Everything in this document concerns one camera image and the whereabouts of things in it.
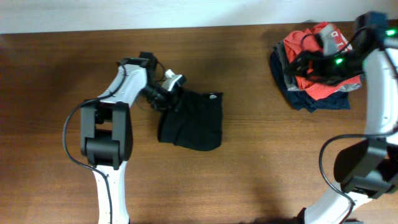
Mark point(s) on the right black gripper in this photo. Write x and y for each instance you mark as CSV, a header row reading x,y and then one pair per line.
x,y
315,57

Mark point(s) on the navy folded shirt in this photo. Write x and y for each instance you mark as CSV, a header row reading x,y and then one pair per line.
x,y
301,100

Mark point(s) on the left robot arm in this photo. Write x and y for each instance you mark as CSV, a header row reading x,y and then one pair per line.
x,y
106,137

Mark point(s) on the grey folded shirt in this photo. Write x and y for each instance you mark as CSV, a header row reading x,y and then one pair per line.
x,y
290,81

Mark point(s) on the black polo shirt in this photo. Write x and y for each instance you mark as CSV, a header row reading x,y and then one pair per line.
x,y
194,123

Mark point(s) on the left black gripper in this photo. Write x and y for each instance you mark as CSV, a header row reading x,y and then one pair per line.
x,y
169,105

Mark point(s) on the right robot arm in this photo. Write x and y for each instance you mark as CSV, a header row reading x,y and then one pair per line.
x,y
368,169

